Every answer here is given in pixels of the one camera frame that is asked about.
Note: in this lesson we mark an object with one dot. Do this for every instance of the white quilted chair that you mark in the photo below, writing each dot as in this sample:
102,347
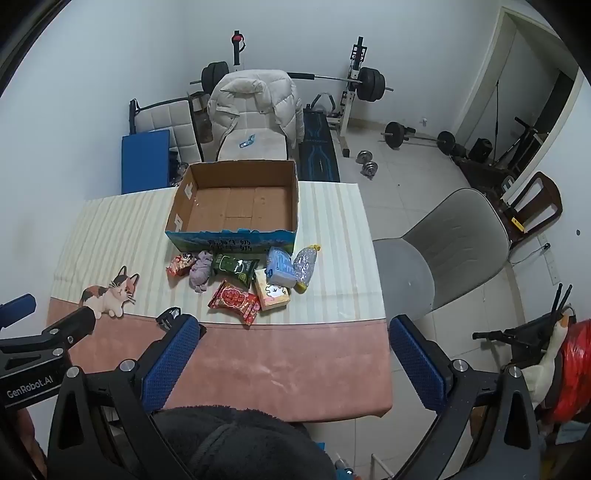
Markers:
161,120

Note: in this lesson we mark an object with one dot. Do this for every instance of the brown wooden chair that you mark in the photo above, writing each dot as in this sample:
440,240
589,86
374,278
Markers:
542,203

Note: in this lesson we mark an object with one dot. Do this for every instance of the yellow bear print tissue pack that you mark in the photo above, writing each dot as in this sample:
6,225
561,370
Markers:
273,295

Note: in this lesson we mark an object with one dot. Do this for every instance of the grey yellow-ended scrubber sponge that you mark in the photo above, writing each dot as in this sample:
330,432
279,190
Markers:
304,265

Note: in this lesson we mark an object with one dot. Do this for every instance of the floor barbell with black plates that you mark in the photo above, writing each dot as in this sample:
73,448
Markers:
395,134

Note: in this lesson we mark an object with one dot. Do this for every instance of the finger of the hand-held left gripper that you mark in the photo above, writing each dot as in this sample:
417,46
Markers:
18,307
74,325

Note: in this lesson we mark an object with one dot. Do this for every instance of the purple cloth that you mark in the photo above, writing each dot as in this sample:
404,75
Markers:
199,272

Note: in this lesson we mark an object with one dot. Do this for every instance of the beige padded chair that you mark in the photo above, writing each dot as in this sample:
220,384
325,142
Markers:
258,145

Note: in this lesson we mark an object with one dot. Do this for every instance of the chrome dumbbell pile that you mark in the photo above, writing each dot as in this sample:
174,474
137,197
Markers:
178,168

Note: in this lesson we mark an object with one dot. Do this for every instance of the blue foam board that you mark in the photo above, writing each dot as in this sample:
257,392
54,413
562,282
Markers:
145,161

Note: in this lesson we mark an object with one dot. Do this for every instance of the grey shell chair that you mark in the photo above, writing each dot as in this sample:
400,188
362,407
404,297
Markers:
452,240

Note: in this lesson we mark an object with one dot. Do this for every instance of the white goose plush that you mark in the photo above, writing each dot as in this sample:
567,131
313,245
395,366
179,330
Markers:
547,364

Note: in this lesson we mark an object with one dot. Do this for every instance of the red snack packet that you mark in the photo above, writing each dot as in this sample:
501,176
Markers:
233,300

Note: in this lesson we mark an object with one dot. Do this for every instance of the black blue-patterned weight bench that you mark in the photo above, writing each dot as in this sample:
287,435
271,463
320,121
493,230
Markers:
316,147

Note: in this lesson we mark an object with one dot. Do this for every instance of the blue tissue pack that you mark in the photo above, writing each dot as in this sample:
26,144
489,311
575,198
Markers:
280,267

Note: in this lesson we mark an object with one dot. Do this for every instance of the cardboard box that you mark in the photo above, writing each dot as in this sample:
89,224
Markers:
235,203

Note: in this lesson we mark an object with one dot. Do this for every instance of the red plastic bag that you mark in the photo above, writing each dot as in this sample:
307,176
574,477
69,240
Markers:
575,369

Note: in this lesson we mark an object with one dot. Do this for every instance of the racked barbell with black plates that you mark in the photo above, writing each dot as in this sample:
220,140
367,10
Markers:
371,83

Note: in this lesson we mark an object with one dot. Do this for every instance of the white puffer jacket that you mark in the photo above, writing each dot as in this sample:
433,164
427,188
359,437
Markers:
254,94

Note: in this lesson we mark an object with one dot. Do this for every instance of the panda print snack packet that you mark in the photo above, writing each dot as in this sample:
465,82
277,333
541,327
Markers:
178,265

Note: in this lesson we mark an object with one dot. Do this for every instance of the white barbell rack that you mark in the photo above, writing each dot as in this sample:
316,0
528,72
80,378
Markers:
353,92

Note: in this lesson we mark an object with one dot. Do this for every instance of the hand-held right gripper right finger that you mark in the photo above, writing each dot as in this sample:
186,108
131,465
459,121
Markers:
415,364

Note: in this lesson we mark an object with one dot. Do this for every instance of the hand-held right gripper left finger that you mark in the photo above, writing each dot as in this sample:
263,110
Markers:
171,364

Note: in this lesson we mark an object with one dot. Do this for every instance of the green snack packet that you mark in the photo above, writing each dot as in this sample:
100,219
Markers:
235,267

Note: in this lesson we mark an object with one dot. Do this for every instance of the small blue packet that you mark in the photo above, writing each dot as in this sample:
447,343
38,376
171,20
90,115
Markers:
247,141

